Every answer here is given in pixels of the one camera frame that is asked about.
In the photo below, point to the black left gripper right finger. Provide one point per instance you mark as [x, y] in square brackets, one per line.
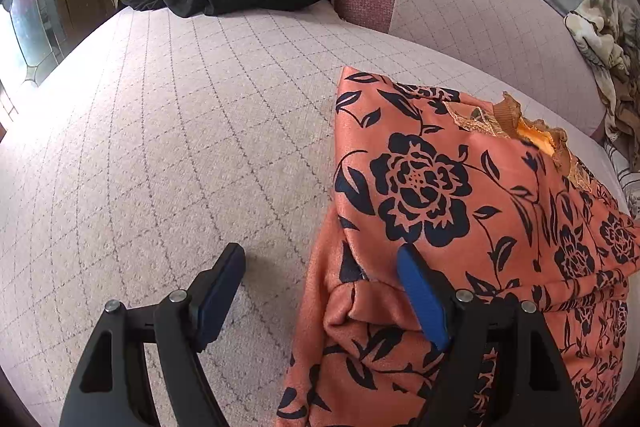
[531, 386]

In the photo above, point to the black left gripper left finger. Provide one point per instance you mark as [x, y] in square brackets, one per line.
[111, 385]

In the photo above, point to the orange floral garment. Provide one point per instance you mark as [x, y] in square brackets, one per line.
[492, 200]

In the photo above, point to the striped floral pillow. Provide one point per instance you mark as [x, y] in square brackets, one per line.
[629, 181]

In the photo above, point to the brown beige patterned blanket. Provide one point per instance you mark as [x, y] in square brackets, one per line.
[606, 33]

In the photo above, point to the pink quilted bolster cushion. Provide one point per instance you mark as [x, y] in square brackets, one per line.
[524, 43]

